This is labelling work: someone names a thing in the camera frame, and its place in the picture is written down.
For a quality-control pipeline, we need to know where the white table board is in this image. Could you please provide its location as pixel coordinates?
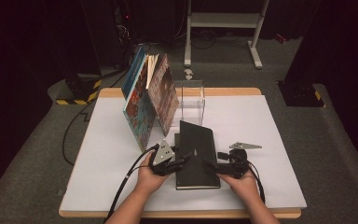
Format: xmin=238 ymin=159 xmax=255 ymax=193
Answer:
xmin=64 ymin=94 xmax=308 ymax=213

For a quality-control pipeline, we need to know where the right hand-held gripper cable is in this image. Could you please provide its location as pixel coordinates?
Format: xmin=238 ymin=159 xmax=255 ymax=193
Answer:
xmin=246 ymin=160 xmax=267 ymax=204

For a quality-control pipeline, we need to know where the clear acrylic book rack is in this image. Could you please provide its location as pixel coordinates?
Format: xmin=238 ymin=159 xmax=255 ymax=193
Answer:
xmin=167 ymin=79 xmax=207 ymax=128

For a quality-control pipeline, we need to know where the person's left hand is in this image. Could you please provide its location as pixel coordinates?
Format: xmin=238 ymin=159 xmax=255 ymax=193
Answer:
xmin=134 ymin=152 xmax=172 ymax=196

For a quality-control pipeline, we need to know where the dark blue picture book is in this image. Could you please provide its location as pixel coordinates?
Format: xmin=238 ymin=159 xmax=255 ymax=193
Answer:
xmin=120 ymin=45 xmax=147 ymax=101

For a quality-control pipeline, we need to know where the dark equipment rack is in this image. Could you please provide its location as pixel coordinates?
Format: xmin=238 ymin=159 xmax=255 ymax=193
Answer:
xmin=113 ymin=0 xmax=138 ymax=68

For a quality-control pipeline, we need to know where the black notebook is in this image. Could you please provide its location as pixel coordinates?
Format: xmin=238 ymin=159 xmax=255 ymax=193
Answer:
xmin=173 ymin=120 xmax=222 ymax=190

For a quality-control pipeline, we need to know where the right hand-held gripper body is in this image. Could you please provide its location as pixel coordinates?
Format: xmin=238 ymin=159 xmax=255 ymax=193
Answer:
xmin=214 ymin=141 xmax=263 ymax=180

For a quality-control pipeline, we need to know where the purple magazine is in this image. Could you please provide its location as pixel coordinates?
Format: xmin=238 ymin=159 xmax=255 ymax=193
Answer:
xmin=145 ymin=53 xmax=181 ymax=138

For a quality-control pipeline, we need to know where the hand-held gripper cable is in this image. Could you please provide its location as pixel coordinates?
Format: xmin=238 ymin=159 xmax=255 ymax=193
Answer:
xmin=105 ymin=144 xmax=161 ymax=223
xmin=246 ymin=160 xmax=267 ymax=204

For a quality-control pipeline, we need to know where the white metal stand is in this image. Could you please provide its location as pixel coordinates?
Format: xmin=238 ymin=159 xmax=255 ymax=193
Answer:
xmin=184 ymin=0 xmax=270 ymax=70

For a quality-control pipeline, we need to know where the black floor cable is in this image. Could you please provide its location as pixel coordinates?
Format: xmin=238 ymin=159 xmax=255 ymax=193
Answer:
xmin=61 ymin=66 xmax=131 ymax=166

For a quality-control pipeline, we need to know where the small red object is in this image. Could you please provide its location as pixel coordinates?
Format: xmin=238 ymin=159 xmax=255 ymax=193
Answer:
xmin=274 ymin=33 xmax=288 ymax=45

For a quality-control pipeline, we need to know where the light blue picture book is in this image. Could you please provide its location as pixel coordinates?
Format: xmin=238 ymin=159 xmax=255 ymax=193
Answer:
xmin=122 ymin=54 xmax=159 ymax=152

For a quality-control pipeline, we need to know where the left hand-held gripper cable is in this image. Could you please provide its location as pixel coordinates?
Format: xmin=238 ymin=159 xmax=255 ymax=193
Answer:
xmin=105 ymin=144 xmax=161 ymax=223

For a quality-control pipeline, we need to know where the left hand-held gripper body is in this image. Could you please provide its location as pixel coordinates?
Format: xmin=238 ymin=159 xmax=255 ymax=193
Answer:
xmin=148 ymin=139 xmax=183 ymax=177

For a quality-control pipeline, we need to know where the black stand base striped edge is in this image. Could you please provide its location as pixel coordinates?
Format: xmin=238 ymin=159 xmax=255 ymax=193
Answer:
xmin=55 ymin=73 xmax=103 ymax=106
xmin=277 ymin=79 xmax=326 ymax=108

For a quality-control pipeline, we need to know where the person's right hand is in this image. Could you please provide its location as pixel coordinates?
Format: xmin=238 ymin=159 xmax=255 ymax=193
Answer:
xmin=217 ymin=169 xmax=260 ymax=203

